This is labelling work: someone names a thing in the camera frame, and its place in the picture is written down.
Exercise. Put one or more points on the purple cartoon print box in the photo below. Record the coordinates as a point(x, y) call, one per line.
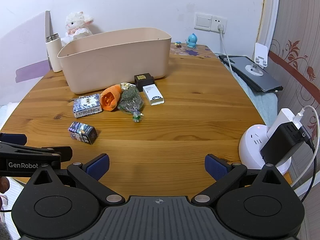
point(82, 132)

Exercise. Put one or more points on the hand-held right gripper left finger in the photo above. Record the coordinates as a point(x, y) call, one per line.
point(97, 167)

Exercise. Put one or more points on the white plush sheep toy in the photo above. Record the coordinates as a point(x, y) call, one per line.
point(76, 25)

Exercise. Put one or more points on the blue white patterned box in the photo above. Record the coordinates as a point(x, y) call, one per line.
point(87, 105)

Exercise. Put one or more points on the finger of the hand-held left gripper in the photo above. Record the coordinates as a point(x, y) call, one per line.
point(65, 153)
point(13, 139)

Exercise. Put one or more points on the white round power strip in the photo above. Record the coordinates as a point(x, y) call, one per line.
point(250, 145)

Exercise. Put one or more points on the white phone stand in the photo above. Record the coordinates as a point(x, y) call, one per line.
point(260, 55)

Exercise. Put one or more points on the person's left hand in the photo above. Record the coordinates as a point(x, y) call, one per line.
point(3, 185)

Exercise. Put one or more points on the pale purple panel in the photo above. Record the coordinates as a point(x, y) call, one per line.
point(27, 62)

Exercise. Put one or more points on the blue bird figurine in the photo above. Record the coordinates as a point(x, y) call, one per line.
point(192, 40)

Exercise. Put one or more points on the white rectangular box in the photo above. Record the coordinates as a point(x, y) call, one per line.
point(153, 94)

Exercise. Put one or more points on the beige plastic storage bin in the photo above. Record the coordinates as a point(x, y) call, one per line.
point(117, 55)

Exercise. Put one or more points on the dark brown small box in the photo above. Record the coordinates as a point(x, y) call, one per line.
point(143, 79)

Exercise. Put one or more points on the floral patterned mat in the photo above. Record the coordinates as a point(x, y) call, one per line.
point(190, 52)

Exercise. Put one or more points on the white thermos bottle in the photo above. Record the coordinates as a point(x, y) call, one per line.
point(55, 53)

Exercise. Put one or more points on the grey upright board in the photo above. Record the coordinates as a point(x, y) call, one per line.
point(47, 25)

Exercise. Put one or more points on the light blue cloth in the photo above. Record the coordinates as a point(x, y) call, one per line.
point(262, 105)

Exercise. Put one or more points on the orange carrot plush toy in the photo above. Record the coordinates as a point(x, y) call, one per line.
point(110, 98)

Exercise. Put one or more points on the black power adapter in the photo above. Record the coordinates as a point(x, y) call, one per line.
point(280, 142)

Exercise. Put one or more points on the green mesh sachet bag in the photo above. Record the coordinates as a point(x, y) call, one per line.
point(130, 98)

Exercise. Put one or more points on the white wall switch socket panel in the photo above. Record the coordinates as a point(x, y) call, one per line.
point(210, 22)

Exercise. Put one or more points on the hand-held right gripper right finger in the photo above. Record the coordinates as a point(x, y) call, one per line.
point(215, 167)

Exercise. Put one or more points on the grey laptop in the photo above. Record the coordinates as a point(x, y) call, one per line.
point(255, 76)

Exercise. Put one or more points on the white power adapter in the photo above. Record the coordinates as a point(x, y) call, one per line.
point(281, 118)

